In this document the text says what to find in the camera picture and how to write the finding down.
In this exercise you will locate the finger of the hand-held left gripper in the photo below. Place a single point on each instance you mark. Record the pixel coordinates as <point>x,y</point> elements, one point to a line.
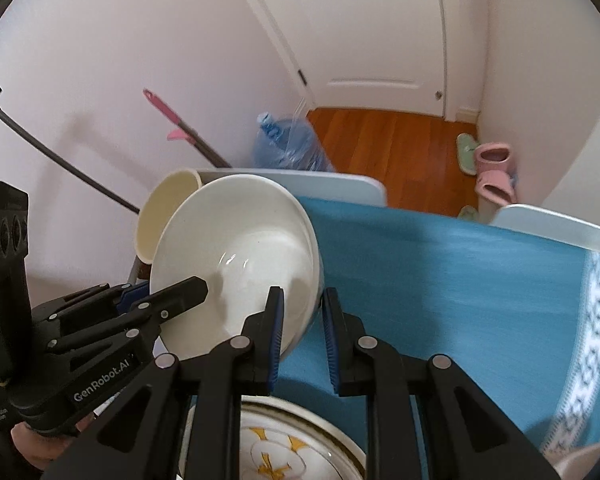
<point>130,296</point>
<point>180,295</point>

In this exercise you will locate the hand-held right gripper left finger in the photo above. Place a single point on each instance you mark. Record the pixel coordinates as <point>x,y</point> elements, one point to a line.
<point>279,320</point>

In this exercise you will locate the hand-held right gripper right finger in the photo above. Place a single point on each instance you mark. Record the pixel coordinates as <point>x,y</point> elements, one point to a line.
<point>330,330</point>

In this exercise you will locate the white ceramic bowl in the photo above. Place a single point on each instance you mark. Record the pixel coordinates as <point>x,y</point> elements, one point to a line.
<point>240,240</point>

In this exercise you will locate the white duck print plate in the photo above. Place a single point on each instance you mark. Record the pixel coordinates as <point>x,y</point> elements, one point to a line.
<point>290,440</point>

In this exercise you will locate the person's left hand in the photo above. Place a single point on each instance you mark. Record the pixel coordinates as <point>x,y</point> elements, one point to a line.
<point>35,447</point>

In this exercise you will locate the cream ceramic bowl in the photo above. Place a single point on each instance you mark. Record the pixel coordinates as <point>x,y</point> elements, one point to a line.
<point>160,210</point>

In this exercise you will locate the blue tablecloth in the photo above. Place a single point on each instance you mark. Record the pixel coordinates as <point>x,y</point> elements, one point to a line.
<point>430,270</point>

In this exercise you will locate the black clothes rack pole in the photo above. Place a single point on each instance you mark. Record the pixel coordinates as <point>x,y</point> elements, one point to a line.
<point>55,155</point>

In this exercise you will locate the blue water bottle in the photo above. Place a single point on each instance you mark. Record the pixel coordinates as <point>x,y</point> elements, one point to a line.
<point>290,145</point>

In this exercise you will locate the green slipper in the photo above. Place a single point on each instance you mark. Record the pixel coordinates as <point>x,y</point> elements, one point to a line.
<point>467,152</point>
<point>469,213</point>

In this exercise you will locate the pink mop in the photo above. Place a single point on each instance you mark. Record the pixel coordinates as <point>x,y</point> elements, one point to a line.
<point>165,110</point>

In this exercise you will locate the pink slipper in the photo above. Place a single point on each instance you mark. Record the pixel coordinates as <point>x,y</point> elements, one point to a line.
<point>495,187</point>
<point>492,157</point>

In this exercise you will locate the white panelled door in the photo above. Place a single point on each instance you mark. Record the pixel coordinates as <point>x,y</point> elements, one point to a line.
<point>370,35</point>

